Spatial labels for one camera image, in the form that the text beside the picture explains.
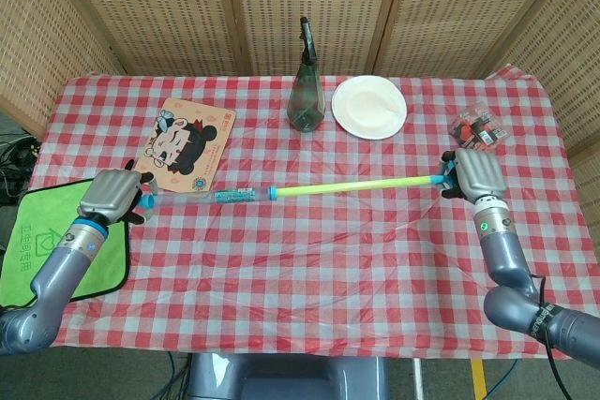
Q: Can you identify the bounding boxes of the cartoon girl mouse pad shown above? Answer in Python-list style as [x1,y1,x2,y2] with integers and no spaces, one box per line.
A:
[132,96,237,193]

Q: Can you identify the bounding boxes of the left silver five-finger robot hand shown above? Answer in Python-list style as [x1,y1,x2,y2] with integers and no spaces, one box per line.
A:
[78,158,158,229]

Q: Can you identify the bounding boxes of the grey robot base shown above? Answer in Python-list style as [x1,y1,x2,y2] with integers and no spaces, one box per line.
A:
[186,351,391,400]

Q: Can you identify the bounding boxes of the clear box of coffee capsules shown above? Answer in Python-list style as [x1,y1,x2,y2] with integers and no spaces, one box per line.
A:
[446,106,511,154]

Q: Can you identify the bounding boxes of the green microfiber cloth black trim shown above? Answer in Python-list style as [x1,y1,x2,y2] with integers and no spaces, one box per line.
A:
[0,177,131,308]

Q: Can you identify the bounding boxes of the black printed strap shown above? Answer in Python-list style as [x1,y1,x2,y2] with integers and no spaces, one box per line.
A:
[528,303,560,341]

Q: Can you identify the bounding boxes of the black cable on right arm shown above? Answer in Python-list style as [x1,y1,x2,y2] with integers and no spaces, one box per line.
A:
[532,274,578,400]

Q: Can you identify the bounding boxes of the red white checkered tablecloth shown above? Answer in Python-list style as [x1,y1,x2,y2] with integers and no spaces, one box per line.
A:
[24,64,597,360]

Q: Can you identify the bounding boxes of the dark cables under table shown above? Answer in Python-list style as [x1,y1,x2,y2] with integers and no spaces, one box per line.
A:
[157,351,189,400]

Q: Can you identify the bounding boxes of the white paper plate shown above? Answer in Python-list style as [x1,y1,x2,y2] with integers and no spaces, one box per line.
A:
[331,74,408,141]

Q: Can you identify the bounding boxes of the woven bamboo folding screen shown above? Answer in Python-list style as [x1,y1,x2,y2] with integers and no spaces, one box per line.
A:
[0,0,600,160]

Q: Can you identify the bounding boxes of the black cable bundle on floor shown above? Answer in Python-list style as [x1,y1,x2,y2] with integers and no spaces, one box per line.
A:
[0,131,41,208]

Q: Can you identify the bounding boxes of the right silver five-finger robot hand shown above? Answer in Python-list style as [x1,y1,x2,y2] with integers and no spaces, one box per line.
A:
[439,147,507,207]

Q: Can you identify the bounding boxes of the dark green plastic bottle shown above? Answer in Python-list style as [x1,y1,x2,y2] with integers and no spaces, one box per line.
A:
[286,16,327,134]

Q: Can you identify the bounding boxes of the yellow floor tape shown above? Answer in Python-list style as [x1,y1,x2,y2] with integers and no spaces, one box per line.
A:
[469,357,488,400]

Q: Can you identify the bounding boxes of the green and blue plastic stick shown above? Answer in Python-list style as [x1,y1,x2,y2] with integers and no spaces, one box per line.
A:
[273,161,458,200]

